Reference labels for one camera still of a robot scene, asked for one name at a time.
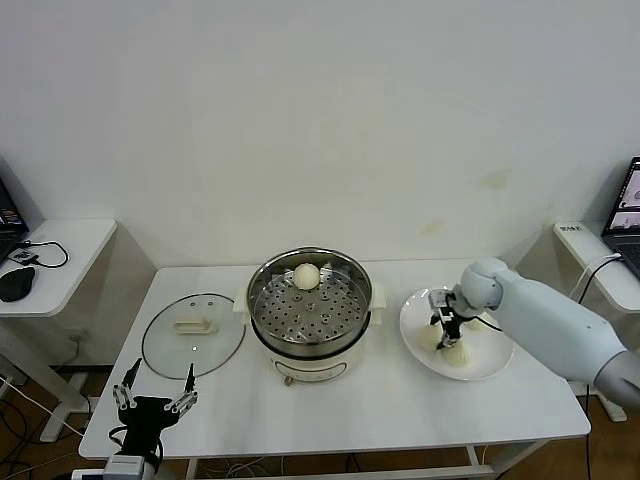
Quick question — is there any black cable with adapter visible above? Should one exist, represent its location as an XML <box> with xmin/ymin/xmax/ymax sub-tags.
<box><xmin>577</xmin><ymin>254</ymin><xmax>624</xmax><ymax>480</ymax></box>

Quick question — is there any black laptop with white cable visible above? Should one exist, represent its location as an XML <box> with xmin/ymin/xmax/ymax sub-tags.
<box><xmin>602</xmin><ymin>156</ymin><xmax>640</xmax><ymax>278</ymax></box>

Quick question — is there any white cable bundle under table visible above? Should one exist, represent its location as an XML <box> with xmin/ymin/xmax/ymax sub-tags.
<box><xmin>223</xmin><ymin>459</ymin><xmax>272</xmax><ymax>480</ymax></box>

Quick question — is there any stainless steel steamer basket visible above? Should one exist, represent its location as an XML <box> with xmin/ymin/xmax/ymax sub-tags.
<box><xmin>233</xmin><ymin>246</ymin><xmax>390</xmax><ymax>351</ymax></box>

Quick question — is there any white laptop cable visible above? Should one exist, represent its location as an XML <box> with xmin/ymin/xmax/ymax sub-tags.
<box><xmin>574</xmin><ymin>252</ymin><xmax>624</xmax><ymax>301</ymax></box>

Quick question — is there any black floor cable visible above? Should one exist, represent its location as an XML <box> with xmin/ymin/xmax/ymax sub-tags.
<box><xmin>0</xmin><ymin>397</ymin><xmax>41</xmax><ymax>480</ymax></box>

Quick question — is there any black computer mouse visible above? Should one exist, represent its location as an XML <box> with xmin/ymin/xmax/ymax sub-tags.
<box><xmin>0</xmin><ymin>266</ymin><xmax>38</xmax><ymax>303</ymax></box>

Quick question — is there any white side table with mouse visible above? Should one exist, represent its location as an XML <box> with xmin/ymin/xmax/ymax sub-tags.
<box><xmin>0</xmin><ymin>218</ymin><xmax>160</xmax><ymax>444</ymax></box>

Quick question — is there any thin black hub cable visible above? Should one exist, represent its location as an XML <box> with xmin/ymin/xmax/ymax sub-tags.
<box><xmin>17</xmin><ymin>240</ymin><xmax>70</xmax><ymax>271</ymax></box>

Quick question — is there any black laptop beside mouse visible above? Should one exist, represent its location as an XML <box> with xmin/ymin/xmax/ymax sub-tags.
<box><xmin>0</xmin><ymin>154</ymin><xmax>31</xmax><ymax>266</ymax></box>

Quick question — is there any white wall socket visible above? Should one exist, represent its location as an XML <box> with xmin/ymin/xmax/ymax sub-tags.
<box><xmin>67</xmin><ymin>327</ymin><xmax>94</xmax><ymax>351</ymax></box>

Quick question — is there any white electric cooking pot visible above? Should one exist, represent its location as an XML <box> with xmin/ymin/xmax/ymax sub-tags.
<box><xmin>251</xmin><ymin>314</ymin><xmax>374</xmax><ymax>389</ymax></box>

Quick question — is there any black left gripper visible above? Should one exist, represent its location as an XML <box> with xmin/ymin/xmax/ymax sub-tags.
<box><xmin>112</xmin><ymin>358</ymin><xmax>200</xmax><ymax>458</ymax></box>

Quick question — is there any round white plate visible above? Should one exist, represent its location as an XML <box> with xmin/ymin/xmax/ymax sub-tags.
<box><xmin>398</xmin><ymin>285</ymin><xmax>516</xmax><ymax>382</ymax></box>

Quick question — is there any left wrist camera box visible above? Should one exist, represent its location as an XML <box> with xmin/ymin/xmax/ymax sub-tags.
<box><xmin>102</xmin><ymin>454</ymin><xmax>147</xmax><ymax>474</ymax></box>

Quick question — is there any white floor cable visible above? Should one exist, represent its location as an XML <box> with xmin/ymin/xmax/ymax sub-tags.
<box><xmin>0</xmin><ymin>374</ymin><xmax>89</xmax><ymax>439</ymax></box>

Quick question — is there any round glass pot lid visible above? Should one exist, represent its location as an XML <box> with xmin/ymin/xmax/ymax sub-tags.
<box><xmin>141</xmin><ymin>293</ymin><xmax>247</xmax><ymax>381</ymax></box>

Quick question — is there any white steamed baozi bun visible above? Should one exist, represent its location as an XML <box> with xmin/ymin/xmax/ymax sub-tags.
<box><xmin>442</xmin><ymin>343</ymin><xmax>476</xmax><ymax>369</ymax></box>
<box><xmin>292</xmin><ymin>263</ymin><xmax>321</xmax><ymax>292</ymax></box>
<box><xmin>416</xmin><ymin>324</ymin><xmax>444</xmax><ymax>352</ymax></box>
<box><xmin>462</xmin><ymin>312</ymin><xmax>494</xmax><ymax>334</ymax></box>

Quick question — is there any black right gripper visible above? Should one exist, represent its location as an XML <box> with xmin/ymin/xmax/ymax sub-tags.
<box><xmin>437</xmin><ymin>294</ymin><xmax>471</xmax><ymax>351</ymax></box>

